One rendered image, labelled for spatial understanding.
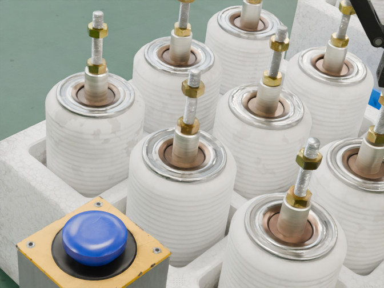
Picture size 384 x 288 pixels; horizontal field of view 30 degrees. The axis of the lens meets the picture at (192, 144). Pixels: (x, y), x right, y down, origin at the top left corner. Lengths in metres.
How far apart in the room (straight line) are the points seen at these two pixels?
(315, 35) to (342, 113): 0.33
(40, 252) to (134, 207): 0.20
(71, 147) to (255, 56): 0.25
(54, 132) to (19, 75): 0.50
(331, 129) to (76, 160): 0.28
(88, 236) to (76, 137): 0.24
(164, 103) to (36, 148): 0.14
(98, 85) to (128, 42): 0.61
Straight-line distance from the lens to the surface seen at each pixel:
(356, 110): 0.79
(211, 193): 0.61
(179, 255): 0.65
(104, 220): 0.46
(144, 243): 0.46
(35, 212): 0.73
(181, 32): 0.74
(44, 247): 0.46
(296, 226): 0.57
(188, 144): 0.61
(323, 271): 0.57
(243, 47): 0.81
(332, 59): 0.78
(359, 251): 0.67
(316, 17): 1.09
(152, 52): 0.77
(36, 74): 1.19
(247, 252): 0.56
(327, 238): 0.58
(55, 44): 1.26
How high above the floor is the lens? 0.65
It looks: 38 degrees down
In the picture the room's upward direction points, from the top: 8 degrees clockwise
